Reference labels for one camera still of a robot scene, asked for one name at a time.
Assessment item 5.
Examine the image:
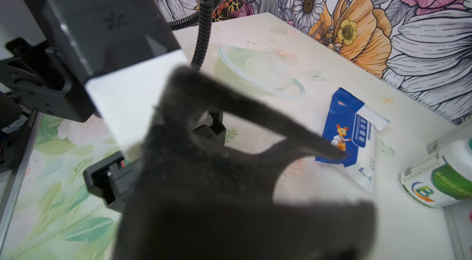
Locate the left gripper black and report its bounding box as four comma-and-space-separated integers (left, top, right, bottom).
83, 50, 226, 212

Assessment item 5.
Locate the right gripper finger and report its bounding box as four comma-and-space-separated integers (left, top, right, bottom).
113, 121, 376, 260
162, 66, 345, 160

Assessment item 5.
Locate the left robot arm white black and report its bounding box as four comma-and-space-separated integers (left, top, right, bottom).
1, 0, 229, 210

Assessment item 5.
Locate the blue white bandage packet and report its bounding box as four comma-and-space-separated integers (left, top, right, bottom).
315, 88, 390, 193

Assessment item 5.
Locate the white bottle green cap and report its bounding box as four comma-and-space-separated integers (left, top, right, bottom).
399, 139, 472, 208

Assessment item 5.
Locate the silver aluminium first aid case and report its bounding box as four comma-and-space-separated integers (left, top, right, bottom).
427, 119, 472, 260

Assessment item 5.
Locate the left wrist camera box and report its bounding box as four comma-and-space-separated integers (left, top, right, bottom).
43, 0, 180, 84

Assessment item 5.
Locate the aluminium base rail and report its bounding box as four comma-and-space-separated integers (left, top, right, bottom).
1, 112, 43, 252

